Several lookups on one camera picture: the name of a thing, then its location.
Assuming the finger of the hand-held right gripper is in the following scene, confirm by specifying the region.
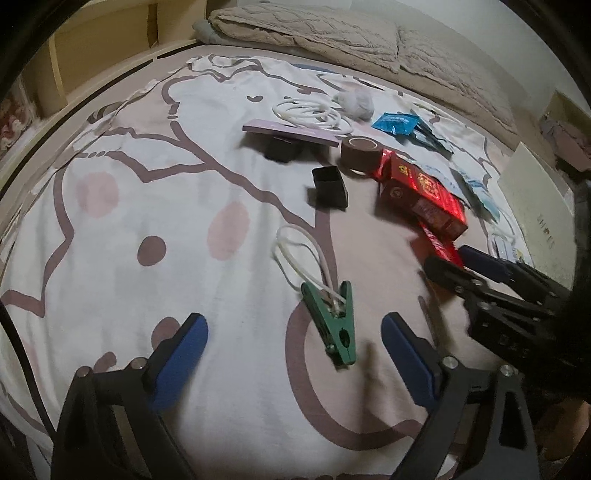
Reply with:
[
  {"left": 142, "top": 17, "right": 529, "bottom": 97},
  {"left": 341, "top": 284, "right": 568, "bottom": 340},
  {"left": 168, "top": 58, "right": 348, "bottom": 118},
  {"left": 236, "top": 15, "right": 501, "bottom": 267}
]
[
  {"left": 459, "top": 246, "right": 568, "bottom": 301},
  {"left": 424, "top": 256, "right": 490, "bottom": 301}
]

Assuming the pink clothes pile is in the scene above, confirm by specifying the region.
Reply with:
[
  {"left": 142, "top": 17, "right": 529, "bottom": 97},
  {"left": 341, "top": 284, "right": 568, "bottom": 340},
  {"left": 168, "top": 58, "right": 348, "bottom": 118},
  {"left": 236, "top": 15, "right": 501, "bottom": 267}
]
[{"left": 540, "top": 117, "right": 591, "bottom": 171}]

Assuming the green clip with white loop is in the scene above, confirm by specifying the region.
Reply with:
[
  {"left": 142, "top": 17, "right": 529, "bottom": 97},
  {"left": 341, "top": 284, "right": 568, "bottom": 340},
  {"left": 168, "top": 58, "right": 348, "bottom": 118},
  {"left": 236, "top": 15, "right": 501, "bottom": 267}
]
[{"left": 276, "top": 224, "right": 357, "bottom": 368}]

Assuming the red carton box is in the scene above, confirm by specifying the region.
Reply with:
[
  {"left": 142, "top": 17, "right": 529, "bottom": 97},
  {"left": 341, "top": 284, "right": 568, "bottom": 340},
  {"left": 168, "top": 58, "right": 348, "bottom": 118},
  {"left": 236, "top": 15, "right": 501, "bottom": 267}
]
[{"left": 379, "top": 152, "right": 468, "bottom": 240}]

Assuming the white storage box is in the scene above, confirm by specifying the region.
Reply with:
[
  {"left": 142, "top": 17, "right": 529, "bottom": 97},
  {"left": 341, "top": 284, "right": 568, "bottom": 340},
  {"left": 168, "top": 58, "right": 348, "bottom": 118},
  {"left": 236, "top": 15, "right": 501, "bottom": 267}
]
[{"left": 496, "top": 141, "right": 580, "bottom": 284}]

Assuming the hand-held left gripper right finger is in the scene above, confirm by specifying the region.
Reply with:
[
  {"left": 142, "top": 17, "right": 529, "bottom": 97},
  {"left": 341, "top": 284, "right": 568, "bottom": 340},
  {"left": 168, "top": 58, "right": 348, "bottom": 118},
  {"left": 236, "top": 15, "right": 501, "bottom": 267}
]
[{"left": 381, "top": 312, "right": 541, "bottom": 480}]

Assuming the wooden shelf unit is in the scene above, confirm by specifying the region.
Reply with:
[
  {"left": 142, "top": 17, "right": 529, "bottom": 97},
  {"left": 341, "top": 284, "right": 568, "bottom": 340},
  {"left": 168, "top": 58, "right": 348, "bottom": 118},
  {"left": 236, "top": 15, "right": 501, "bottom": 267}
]
[{"left": 0, "top": 0, "right": 208, "bottom": 185}]

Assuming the printed blanket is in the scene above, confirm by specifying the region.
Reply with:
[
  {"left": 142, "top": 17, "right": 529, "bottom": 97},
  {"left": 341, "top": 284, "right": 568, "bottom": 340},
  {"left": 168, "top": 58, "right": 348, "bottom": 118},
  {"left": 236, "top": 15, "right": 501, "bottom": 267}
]
[{"left": 0, "top": 54, "right": 555, "bottom": 480}]

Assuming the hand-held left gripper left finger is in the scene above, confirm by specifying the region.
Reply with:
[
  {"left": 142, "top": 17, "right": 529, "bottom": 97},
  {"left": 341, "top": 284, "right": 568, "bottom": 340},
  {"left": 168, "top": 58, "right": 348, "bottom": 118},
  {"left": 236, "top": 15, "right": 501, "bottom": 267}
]
[{"left": 51, "top": 313, "right": 209, "bottom": 480}]

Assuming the brown tape roll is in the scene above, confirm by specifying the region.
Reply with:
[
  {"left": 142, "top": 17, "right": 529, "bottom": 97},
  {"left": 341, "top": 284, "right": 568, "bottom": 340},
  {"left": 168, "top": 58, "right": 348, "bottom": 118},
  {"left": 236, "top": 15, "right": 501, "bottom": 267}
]
[{"left": 341, "top": 137, "right": 382, "bottom": 177}]

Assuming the doll in clear case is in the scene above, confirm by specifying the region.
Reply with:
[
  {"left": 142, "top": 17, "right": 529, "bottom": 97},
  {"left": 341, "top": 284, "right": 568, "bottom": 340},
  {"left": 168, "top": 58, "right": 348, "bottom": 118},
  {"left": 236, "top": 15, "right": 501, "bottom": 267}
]
[{"left": 0, "top": 88, "right": 38, "bottom": 153}]

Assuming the fluffy beige blanket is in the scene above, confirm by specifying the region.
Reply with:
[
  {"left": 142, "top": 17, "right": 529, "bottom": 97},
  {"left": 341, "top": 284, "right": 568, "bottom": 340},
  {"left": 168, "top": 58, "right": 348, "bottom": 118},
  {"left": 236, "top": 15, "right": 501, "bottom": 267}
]
[{"left": 295, "top": 44, "right": 529, "bottom": 136}]

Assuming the person's right forearm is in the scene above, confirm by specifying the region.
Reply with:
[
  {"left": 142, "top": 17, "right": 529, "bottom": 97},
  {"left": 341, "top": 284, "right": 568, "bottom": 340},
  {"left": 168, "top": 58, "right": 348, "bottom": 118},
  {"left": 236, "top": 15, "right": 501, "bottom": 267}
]
[{"left": 536, "top": 394, "right": 591, "bottom": 462}]

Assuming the small open black box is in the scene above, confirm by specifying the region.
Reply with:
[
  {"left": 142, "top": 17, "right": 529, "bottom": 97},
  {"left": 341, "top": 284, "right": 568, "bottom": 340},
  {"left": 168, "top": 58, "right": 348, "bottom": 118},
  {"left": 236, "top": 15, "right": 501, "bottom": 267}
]
[{"left": 307, "top": 166, "right": 349, "bottom": 209}]

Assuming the quilted beige pillow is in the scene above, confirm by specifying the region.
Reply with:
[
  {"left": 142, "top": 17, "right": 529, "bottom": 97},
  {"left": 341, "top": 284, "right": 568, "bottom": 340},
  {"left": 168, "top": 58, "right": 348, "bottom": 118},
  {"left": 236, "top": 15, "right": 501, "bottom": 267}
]
[
  {"left": 397, "top": 25, "right": 509, "bottom": 107},
  {"left": 208, "top": 4, "right": 400, "bottom": 75}
]

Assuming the red foil packet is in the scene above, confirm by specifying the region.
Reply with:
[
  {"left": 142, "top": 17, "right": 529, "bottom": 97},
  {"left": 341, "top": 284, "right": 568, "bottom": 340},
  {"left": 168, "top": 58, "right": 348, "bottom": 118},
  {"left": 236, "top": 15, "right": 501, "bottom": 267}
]
[{"left": 369, "top": 148, "right": 393, "bottom": 183}]

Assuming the wooden closet niche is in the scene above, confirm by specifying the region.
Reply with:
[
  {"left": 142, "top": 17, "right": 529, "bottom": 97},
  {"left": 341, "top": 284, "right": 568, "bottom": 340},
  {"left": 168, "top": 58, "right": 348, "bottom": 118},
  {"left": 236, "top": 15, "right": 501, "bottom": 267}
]
[{"left": 547, "top": 90, "right": 591, "bottom": 176}]

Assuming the small black block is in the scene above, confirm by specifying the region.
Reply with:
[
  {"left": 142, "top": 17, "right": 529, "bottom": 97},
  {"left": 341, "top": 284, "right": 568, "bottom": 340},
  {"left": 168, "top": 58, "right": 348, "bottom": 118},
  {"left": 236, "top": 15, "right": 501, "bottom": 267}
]
[{"left": 265, "top": 136, "right": 305, "bottom": 163}]

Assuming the white ring bundle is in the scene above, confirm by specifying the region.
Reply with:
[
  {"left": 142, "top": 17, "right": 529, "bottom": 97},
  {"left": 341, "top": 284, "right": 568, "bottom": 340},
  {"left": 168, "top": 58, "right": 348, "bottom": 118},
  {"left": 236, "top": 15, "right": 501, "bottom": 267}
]
[{"left": 272, "top": 99, "right": 354, "bottom": 137}]

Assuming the black cable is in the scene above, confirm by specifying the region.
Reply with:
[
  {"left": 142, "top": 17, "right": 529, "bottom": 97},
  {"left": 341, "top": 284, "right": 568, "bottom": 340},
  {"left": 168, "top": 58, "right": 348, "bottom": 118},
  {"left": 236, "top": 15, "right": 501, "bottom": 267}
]
[{"left": 0, "top": 302, "right": 56, "bottom": 437}]

